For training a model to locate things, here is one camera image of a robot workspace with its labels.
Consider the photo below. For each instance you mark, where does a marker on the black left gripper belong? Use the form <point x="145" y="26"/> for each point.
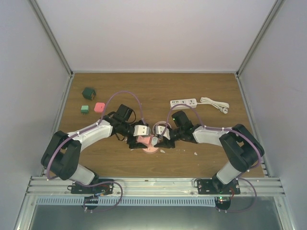
<point x="135" y="145"/>

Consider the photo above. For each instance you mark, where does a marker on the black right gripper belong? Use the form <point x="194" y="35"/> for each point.
<point x="165" y="144"/>

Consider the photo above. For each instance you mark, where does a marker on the pink round socket tower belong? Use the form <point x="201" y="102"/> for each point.
<point x="147" y="141"/>

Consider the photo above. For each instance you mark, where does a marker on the small grey white plug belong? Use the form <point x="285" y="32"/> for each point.
<point x="154" y="141"/>

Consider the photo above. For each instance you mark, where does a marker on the white power strip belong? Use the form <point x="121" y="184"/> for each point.
<point x="183" y="104"/>

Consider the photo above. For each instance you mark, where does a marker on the red pink charger plug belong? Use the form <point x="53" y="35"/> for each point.
<point x="99" y="107"/>

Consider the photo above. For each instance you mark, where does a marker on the light green plug adapter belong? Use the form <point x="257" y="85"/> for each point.
<point x="85" y="109"/>

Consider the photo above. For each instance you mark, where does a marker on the dark green cube plug adapter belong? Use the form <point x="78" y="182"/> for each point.
<point x="89" y="93"/>

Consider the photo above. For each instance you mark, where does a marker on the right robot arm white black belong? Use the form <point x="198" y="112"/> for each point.
<point x="243" y="151"/>

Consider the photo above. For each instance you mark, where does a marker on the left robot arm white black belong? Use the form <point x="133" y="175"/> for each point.
<point x="63" y="152"/>

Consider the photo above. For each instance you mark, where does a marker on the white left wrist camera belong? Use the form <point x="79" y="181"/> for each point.
<point x="141" y="130"/>

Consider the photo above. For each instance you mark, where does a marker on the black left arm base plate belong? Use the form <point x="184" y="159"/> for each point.
<point x="103" y="189"/>

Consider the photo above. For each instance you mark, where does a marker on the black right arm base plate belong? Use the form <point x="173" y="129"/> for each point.
<point x="214" y="187"/>

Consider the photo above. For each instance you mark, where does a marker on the aluminium front rail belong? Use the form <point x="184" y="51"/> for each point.
<point x="160" y="187"/>

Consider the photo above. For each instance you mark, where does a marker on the slotted grey cable duct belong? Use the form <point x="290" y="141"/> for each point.
<point x="129" y="201"/>

